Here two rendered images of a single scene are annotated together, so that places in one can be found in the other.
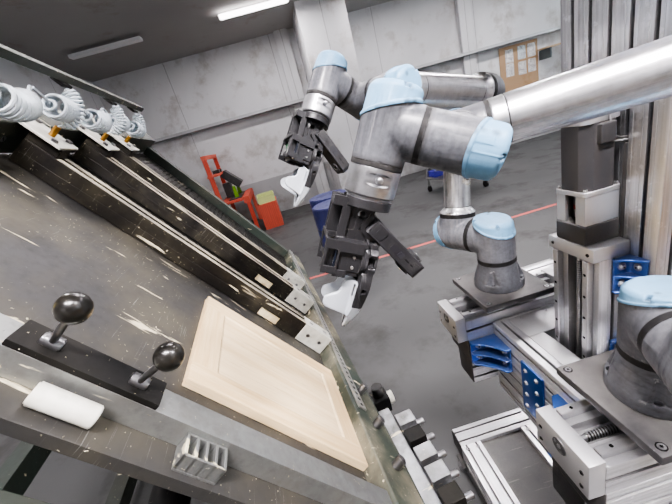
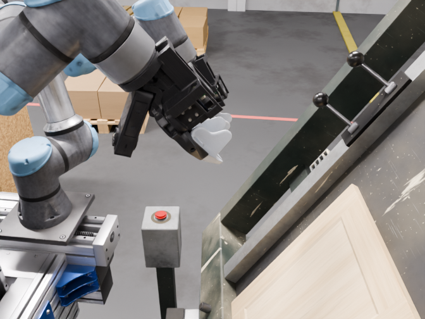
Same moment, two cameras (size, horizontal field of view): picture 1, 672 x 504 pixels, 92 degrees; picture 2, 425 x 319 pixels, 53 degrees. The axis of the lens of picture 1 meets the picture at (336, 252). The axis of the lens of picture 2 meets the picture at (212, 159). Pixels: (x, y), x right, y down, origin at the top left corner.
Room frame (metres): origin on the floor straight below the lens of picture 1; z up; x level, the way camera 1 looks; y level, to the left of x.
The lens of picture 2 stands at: (1.34, 0.15, 1.87)
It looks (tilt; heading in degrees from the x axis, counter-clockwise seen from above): 33 degrees down; 190
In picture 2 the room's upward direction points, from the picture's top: straight up
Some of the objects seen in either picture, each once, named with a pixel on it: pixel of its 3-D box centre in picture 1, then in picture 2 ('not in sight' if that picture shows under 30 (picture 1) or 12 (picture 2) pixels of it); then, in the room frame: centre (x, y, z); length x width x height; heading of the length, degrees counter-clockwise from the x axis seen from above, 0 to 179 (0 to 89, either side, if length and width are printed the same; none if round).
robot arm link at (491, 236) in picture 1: (492, 236); not in sight; (0.94, -0.49, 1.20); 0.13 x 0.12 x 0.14; 29
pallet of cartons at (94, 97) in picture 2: not in sight; (114, 88); (-2.31, -1.45, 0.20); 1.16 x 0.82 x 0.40; 3
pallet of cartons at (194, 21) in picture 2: not in sight; (178, 31); (-4.29, -1.27, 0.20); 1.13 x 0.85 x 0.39; 1
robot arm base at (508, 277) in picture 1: (497, 269); not in sight; (0.94, -0.50, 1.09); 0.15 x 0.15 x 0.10
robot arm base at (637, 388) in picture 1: (656, 367); (42, 199); (0.44, -0.52, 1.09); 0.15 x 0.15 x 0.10
